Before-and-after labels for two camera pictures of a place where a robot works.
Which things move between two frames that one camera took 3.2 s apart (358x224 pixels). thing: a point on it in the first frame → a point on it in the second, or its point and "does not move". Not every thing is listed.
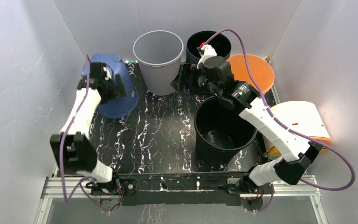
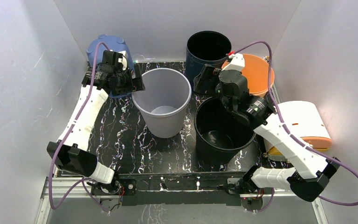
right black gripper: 185,78 → 204,80
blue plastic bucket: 120,107 → 113,44
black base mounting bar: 185,188 does not move
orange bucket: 260,67 does not move
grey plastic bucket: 158,54 → 163,105
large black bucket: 220,131 does not move
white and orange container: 304,118 does not move
